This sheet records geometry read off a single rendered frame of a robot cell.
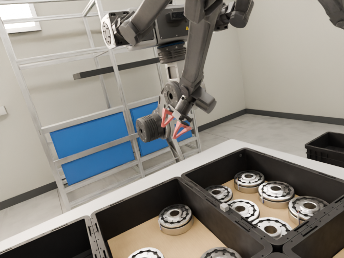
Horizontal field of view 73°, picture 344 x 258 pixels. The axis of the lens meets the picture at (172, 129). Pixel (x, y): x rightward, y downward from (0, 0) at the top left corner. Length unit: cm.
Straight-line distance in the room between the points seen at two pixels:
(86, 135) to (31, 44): 135
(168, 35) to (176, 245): 82
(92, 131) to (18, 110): 110
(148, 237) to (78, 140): 181
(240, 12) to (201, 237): 87
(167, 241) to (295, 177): 43
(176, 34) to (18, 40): 242
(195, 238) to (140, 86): 298
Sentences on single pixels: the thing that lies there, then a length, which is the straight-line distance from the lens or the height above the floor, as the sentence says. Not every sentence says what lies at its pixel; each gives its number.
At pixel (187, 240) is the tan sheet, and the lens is 71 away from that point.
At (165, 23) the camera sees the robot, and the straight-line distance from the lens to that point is 110.
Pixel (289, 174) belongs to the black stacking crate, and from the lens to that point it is 83.
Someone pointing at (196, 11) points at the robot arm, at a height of 139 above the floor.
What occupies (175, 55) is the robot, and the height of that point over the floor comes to 132.
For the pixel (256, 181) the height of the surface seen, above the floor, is 86.
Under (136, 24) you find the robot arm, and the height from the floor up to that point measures 143.
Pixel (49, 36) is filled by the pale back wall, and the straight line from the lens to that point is 330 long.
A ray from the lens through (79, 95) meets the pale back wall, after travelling 328.
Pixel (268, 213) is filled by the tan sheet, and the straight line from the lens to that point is 77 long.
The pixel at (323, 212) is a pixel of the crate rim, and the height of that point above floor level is 93.
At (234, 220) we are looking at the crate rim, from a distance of 59.
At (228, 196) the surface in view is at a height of 86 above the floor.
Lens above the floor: 131
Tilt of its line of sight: 16 degrees down
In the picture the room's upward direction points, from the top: 11 degrees counter-clockwise
